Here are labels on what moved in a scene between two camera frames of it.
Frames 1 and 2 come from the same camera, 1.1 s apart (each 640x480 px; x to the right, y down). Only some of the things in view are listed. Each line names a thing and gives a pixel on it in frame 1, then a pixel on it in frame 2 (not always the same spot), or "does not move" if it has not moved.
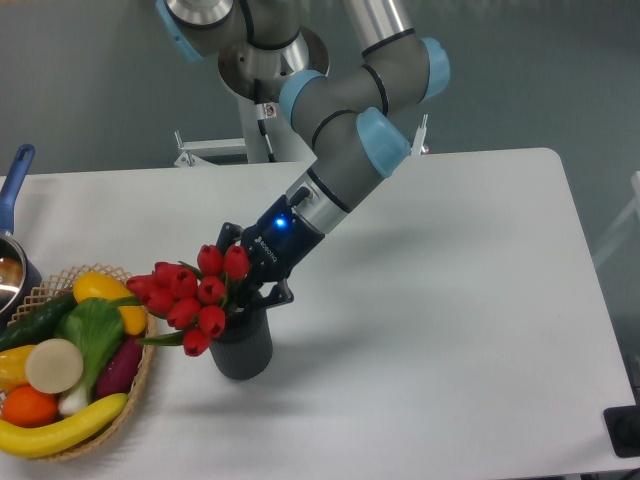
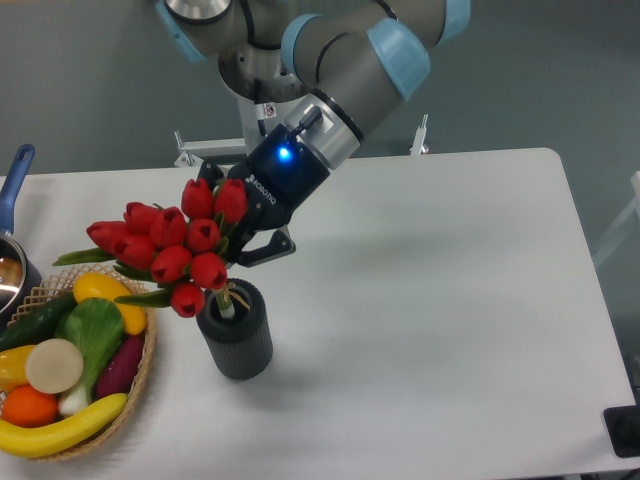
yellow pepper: [13, 367] does not move
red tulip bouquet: [192, 301] -> [179, 251]
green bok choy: [96, 327] does not move
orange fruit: [29, 407] does not move
